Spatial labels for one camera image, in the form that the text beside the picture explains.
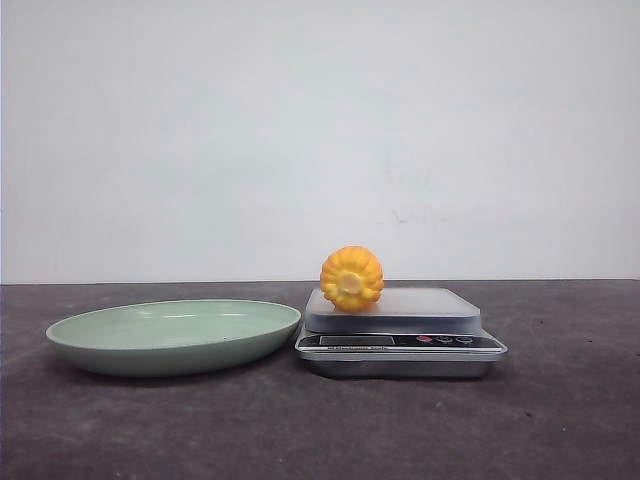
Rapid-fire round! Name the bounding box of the yellow corn cob piece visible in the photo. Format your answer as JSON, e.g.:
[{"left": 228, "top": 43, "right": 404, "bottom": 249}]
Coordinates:
[{"left": 320, "top": 245, "right": 384, "bottom": 313}]

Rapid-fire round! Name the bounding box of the light green oval plate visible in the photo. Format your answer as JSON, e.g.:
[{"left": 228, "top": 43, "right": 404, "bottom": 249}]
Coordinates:
[{"left": 46, "top": 299, "right": 302, "bottom": 378}]

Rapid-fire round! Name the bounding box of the silver digital kitchen scale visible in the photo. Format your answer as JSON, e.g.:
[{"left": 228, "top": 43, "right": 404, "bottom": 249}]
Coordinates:
[{"left": 295, "top": 287, "right": 508, "bottom": 378}]

